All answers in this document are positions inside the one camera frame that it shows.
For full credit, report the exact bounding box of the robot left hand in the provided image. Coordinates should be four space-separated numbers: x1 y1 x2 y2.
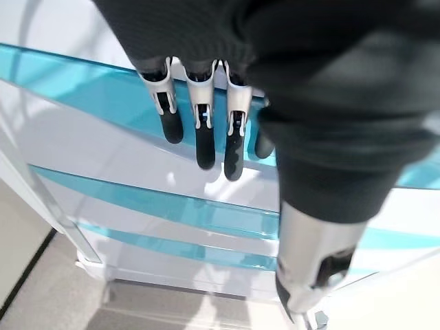
92 0 440 324

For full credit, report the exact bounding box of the white drawer blue handle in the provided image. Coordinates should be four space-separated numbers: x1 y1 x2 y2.
0 43 440 210
0 0 142 75
77 219 379 300
29 164 440 255

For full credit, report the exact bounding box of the white cart caster wheel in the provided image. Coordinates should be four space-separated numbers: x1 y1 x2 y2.
304 309 329 330

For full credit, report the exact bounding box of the white medical cart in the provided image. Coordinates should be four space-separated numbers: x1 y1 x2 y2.
0 0 440 307

